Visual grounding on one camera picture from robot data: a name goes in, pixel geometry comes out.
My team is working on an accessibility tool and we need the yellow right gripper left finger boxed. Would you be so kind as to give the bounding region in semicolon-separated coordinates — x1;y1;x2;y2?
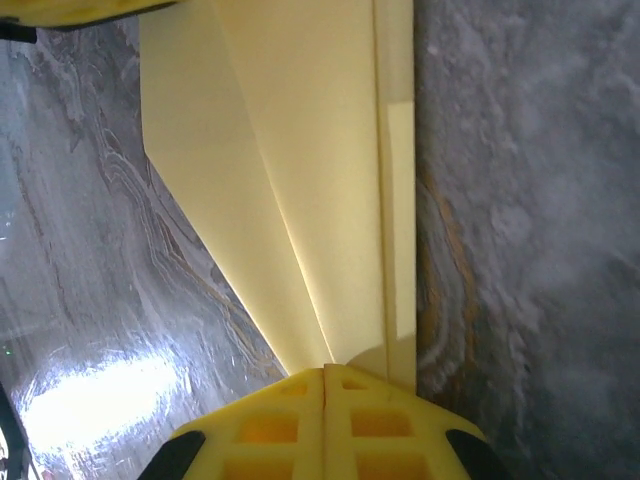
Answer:
137;363;326;480

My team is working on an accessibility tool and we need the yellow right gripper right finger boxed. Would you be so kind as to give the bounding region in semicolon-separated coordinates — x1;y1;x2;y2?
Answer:
324;363;506;480

